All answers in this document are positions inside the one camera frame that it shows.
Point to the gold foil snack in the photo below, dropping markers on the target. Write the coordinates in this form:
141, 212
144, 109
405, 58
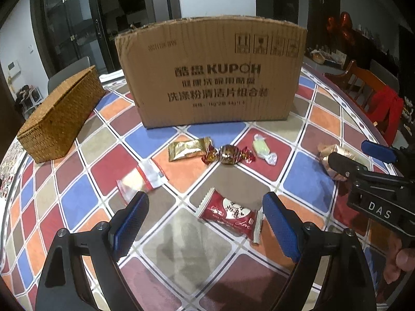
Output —
322, 162

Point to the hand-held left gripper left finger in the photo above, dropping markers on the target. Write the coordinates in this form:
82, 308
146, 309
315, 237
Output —
131, 223

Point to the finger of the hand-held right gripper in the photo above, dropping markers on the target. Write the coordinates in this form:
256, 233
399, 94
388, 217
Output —
377, 150
343, 165

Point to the white shoe rack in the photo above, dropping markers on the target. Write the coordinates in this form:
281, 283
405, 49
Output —
29, 98

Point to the dark red heart snack packet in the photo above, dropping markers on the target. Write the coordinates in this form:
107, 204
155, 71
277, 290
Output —
227, 212

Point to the white low cabinet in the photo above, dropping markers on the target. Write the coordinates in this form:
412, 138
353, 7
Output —
321, 66

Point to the woven wicker lidded basket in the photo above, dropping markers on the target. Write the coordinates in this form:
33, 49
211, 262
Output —
61, 116

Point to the gold snack packet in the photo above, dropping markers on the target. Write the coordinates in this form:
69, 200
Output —
188, 149

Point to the red foil balloons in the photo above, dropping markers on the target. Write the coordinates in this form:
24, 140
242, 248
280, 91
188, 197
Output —
345, 22

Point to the white wall intercom panel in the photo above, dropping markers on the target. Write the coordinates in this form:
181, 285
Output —
14, 67

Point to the grey dining chair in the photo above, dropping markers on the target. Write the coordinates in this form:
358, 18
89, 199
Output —
68, 71
385, 74

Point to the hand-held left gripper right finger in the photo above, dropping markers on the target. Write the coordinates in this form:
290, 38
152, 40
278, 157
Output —
280, 226

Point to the red cloth on chair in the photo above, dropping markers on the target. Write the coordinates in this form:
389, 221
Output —
385, 107

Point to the checkered colourful tablecloth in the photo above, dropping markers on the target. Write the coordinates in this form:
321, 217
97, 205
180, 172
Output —
181, 249

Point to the person's right hand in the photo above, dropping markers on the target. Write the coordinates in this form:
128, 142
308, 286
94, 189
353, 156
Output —
403, 260

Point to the clear packet with yellow cake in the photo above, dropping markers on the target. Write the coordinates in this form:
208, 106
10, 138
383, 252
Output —
133, 181

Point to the dark framed glass sliding door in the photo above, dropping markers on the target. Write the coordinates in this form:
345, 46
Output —
71, 22

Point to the brown red twist candy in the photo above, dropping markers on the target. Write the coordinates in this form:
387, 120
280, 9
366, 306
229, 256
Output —
228, 155

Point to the brown cardboard box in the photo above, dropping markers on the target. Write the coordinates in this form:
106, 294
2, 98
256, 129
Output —
210, 81

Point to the floral patterned placemat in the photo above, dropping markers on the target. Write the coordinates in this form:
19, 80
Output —
8, 168

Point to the green candy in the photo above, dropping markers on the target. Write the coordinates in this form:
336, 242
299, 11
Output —
262, 147

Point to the brown wooden chair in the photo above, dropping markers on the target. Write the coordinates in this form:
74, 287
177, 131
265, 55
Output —
360, 71

